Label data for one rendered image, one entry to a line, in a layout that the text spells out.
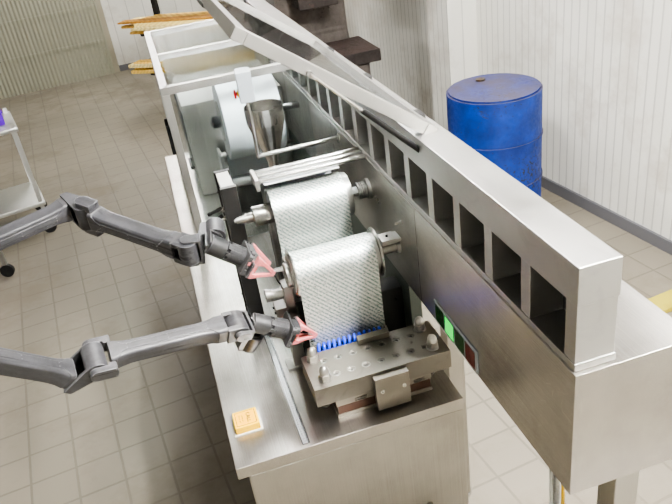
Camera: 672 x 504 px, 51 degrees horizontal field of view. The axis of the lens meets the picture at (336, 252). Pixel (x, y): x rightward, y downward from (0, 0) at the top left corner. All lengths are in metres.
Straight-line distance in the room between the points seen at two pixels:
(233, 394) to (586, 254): 1.29
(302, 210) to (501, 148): 2.44
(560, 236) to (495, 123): 3.10
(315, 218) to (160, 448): 1.67
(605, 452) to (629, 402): 0.12
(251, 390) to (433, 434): 0.56
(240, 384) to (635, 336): 1.24
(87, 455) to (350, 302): 1.90
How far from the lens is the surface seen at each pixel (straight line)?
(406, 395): 2.02
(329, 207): 2.16
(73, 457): 3.63
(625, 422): 1.46
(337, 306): 2.04
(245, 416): 2.07
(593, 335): 1.29
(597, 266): 1.21
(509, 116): 4.35
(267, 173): 2.18
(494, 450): 3.17
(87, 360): 1.89
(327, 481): 2.08
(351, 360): 2.01
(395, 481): 2.17
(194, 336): 1.92
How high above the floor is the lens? 2.28
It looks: 30 degrees down
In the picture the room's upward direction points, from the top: 9 degrees counter-clockwise
